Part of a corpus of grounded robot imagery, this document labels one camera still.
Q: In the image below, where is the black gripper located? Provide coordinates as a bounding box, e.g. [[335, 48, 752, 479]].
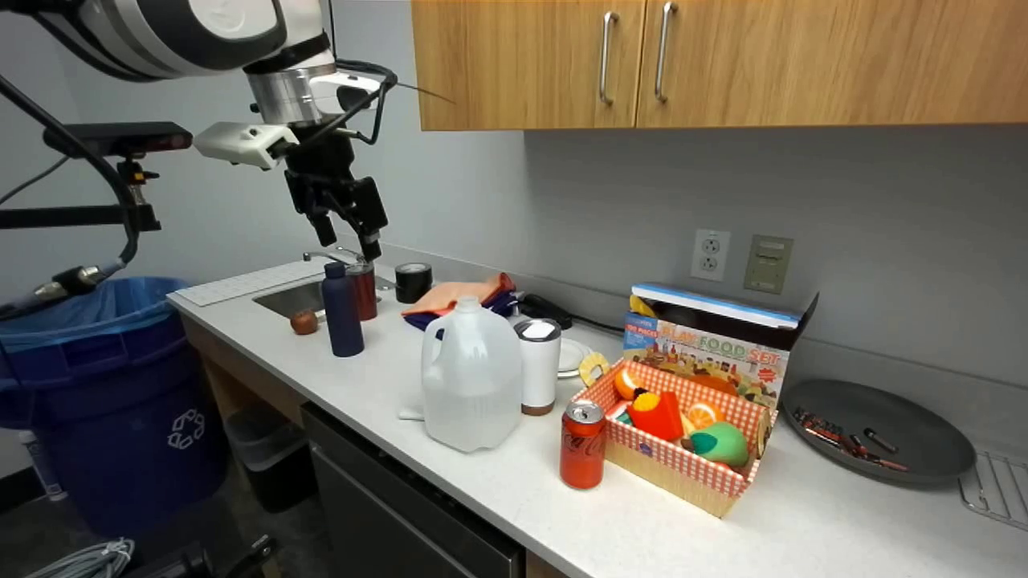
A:
[[286, 128, 388, 262]]

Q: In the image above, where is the wooden cabinet door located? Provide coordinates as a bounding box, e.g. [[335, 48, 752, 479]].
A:
[[412, 0, 646, 133], [635, 0, 1028, 128]]

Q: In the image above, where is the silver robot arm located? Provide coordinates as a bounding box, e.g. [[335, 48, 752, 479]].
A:
[[2, 0, 399, 260]]

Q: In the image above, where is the dark blue bottle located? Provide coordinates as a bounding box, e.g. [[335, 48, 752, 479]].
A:
[[320, 262, 363, 358]]

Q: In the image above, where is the sink basin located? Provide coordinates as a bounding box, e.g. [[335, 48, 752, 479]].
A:
[[257, 281, 323, 319]]

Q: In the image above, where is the brown round toy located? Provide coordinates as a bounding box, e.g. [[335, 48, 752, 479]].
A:
[[289, 307, 317, 333]]

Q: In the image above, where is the orange cloth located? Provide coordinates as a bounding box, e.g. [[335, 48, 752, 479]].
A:
[[409, 273, 515, 315]]

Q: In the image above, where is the navy blue cloth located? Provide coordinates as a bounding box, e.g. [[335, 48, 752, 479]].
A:
[[402, 291, 518, 332]]

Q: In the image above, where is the translucent plastic milk jug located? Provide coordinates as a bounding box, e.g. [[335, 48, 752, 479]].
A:
[[419, 295, 524, 454]]

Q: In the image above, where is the black stapler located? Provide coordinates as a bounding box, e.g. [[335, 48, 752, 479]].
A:
[[518, 291, 575, 332]]

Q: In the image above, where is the white cylindrical tumbler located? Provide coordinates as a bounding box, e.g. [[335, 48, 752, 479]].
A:
[[515, 319, 562, 413]]

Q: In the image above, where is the black dishwasher front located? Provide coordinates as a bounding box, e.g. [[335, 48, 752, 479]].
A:
[[302, 406, 524, 578]]

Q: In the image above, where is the blue recycling bin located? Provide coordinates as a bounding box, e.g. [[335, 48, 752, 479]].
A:
[[0, 277, 229, 538]]

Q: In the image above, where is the red soda can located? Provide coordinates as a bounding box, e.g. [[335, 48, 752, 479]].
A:
[[560, 397, 603, 488]]

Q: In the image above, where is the red toy block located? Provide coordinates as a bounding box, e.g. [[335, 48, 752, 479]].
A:
[[630, 393, 684, 444]]

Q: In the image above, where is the red checkered toy tray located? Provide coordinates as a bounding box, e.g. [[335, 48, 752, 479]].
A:
[[578, 359, 773, 516]]

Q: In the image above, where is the play food toy box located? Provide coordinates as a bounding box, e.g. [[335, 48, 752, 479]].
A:
[[624, 283, 818, 407]]

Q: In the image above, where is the green toy ball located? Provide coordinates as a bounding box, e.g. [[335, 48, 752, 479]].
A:
[[687, 425, 749, 469]]

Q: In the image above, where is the dark grey round pan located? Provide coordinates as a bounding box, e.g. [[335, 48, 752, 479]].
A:
[[779, 378, 975, 488]]

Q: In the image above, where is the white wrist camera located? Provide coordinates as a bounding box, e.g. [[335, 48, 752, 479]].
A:
[[197, 123, 299, 169]]

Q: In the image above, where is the black camera on stand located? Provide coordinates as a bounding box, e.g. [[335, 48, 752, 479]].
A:
[[0, 78, 193, 319]]

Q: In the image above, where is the white wall outlet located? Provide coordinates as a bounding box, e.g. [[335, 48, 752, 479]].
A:
[[691, 228, 732, 283]]

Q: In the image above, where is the beige wall switch plate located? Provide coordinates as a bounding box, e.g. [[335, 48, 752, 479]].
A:
[[744, 234, 792, 295]]

